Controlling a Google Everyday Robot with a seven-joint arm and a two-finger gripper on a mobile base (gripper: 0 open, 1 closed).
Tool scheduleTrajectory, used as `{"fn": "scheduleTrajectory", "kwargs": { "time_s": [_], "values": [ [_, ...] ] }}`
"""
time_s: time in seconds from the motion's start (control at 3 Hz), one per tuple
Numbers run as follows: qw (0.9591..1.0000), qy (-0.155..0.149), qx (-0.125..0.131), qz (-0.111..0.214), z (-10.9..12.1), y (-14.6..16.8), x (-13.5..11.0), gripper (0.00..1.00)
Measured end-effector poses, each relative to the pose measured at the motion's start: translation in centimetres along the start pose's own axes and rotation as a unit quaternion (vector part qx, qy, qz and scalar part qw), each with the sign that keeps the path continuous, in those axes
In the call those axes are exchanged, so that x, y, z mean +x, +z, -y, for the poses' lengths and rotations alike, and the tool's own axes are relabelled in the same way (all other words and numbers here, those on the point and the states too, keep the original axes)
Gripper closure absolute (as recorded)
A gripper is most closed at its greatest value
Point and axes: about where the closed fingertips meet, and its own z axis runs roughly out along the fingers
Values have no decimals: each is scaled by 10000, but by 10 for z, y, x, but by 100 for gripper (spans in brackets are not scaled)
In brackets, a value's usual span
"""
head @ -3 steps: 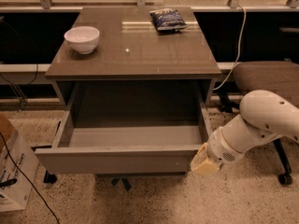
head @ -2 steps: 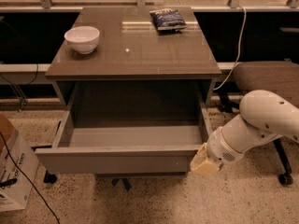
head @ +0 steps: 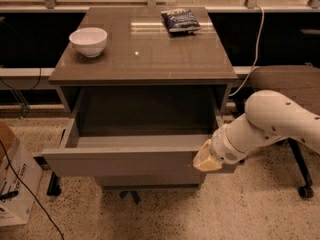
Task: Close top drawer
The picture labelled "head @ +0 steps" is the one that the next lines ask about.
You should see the grey drawer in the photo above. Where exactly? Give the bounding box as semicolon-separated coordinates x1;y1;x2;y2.
95;174;205;191
43;95;222;181

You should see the cardboard box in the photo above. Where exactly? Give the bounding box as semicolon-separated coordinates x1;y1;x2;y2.
0;122;42;226

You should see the black floor cable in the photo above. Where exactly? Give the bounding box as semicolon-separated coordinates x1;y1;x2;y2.
0;140;66;240

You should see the blue chip bag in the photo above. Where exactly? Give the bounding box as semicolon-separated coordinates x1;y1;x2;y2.
161;8;201;33

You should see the white ceramic bowl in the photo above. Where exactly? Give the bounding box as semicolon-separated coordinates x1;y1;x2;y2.
69;27;107;58

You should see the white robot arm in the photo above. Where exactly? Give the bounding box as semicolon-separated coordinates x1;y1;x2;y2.
193;90;320;172

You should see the grey bottom drawer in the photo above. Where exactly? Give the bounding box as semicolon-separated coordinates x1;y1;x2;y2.
95;174;205;191

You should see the grey top drawer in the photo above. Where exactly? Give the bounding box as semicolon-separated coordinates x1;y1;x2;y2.
43;95;222;181

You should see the white cable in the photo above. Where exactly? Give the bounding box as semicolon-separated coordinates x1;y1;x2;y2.
228;4;265;98

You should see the black metal floor bar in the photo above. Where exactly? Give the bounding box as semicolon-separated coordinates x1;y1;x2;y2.
35;156;62;197

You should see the grey office chair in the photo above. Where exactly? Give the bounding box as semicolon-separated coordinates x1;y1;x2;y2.
249;65;320;199

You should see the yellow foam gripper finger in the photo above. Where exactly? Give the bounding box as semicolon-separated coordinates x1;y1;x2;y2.
193;139;222;172

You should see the grey drawer cabinet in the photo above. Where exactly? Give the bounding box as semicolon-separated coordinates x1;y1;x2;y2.
48;6;238;193

